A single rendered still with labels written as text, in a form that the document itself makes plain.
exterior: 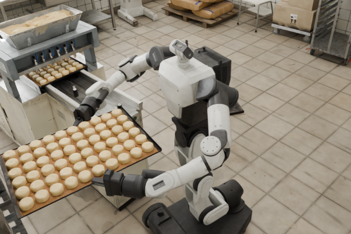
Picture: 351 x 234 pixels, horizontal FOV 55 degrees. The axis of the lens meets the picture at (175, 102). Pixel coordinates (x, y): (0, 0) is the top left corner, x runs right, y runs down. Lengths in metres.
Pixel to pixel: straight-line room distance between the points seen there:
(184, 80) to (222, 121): 0.28
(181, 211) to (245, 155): 0.93
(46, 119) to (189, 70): 1.53
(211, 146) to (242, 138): 2.07
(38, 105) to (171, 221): 1.28
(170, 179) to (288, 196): 1.75
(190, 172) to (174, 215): 1.23
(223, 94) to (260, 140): 1.96
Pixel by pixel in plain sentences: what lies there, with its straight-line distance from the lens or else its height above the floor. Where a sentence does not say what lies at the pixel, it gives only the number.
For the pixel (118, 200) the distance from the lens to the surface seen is 2.62.
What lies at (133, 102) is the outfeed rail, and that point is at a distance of 2.26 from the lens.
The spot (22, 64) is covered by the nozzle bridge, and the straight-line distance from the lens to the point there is 2.62.
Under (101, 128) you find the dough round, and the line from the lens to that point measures 1.60.
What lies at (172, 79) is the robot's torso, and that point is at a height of 1.37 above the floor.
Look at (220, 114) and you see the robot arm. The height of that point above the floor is 1.35.
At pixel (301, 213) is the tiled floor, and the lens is 2.81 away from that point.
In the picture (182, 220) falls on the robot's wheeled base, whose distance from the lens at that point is 2.45.
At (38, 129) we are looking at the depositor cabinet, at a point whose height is 0.57.
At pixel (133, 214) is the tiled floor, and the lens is 2.73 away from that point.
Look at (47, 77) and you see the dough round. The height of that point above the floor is 0.92.
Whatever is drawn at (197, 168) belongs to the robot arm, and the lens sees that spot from 1.27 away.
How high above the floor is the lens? 2.15
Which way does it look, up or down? 35 degrees down
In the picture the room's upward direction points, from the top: 3 degrees counter-clockwise
